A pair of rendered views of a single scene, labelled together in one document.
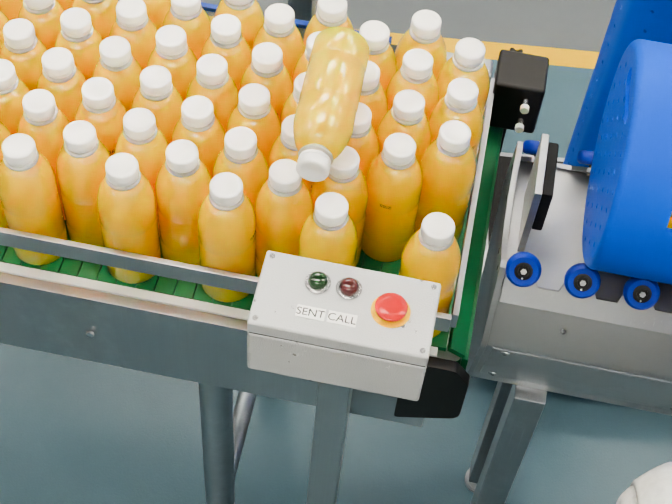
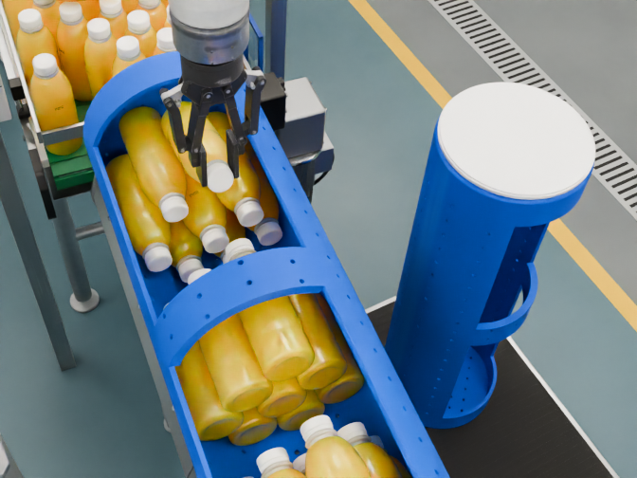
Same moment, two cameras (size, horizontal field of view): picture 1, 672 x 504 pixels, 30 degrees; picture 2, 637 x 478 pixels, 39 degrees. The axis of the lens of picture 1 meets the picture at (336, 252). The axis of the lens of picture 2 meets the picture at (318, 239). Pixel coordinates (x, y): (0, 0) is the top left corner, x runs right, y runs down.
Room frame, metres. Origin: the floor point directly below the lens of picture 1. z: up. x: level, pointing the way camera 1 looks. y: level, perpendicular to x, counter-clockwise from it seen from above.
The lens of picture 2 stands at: (0.68, -1.33, 2.15)
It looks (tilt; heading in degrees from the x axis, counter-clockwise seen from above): 53 degrees down; 57
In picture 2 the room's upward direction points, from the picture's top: 5 degrees clockwise
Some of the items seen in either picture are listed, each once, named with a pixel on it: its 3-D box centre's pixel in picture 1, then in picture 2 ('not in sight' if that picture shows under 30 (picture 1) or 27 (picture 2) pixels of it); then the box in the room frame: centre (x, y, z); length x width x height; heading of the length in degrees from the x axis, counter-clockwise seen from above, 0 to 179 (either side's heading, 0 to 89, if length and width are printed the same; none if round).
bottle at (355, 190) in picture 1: (337, 212); (79, 54); (0.95, 0.00, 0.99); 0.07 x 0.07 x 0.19
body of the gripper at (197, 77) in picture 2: not in sight; (212, 72); (0.99, -0.57, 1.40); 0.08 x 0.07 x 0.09; 174
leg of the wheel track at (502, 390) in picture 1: (506, 405); not in sight; (1.08, -0.33, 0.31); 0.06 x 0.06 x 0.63; 84
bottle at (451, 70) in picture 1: (458, 104); not in sight; (1.15, -0.15, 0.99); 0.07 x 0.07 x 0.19
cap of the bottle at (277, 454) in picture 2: not in sight; (273, 462); (0.89, -0.94, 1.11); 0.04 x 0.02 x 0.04; 174
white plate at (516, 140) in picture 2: not in sight; (516, 137); (1.56, -0.56, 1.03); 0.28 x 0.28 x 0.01
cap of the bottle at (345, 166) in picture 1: (342, 162); (70, 11); (0.95, 0.00, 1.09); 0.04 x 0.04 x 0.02
